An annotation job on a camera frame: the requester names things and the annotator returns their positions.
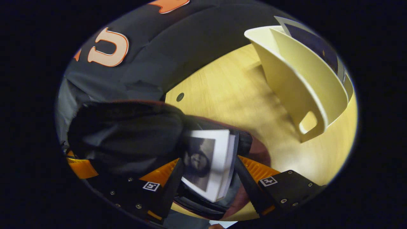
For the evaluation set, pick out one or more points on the grey portrait cover book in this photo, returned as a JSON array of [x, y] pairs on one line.
[[219, 159]]

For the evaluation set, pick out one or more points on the cream plastic bookshelf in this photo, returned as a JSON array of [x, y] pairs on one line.
[[286, 82]]

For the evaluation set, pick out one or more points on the maroon schoolbag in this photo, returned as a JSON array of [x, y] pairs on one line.
[[127, 133]]

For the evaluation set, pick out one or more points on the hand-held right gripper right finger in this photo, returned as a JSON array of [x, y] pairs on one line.
[[248, 184]]

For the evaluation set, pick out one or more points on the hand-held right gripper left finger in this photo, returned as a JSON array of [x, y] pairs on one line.
[[173, 187]]

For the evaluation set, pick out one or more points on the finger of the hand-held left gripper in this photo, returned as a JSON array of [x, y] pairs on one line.
[[82, 168]]

